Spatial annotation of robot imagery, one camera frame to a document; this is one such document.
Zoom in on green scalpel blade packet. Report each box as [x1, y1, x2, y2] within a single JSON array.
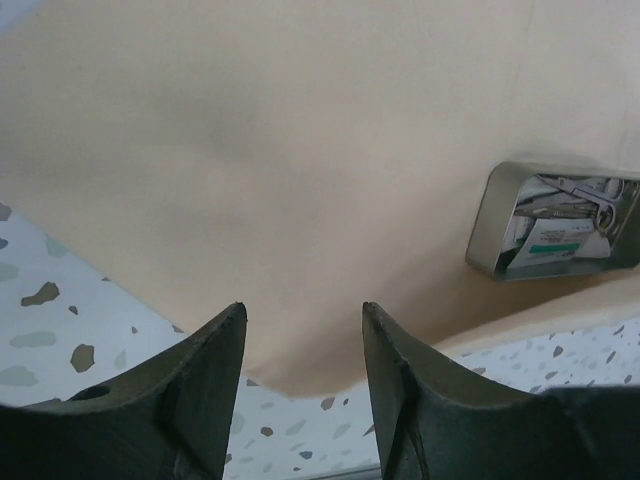
[[507, 218, 611, 269]]

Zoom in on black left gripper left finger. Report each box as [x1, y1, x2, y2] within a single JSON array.
[[1, 303, 247, 479]]

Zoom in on metal instrument tray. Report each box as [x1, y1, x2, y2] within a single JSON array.
[[466, 156, 639, 282]]

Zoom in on beige cloth drape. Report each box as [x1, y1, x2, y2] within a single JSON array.
[[1, 1, 639, 397]]

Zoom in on small steel scissors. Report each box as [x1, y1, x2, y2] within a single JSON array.
[[537, 175, 624, 205]]

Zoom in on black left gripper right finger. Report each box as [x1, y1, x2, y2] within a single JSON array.
[[362, 303, 639, 480]]

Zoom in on steel hemostat forceps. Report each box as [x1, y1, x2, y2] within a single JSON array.
[[513, 193, 618, 235]]

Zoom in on clear suture packet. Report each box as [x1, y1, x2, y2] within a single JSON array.
[[501, 175, 634, 270]]

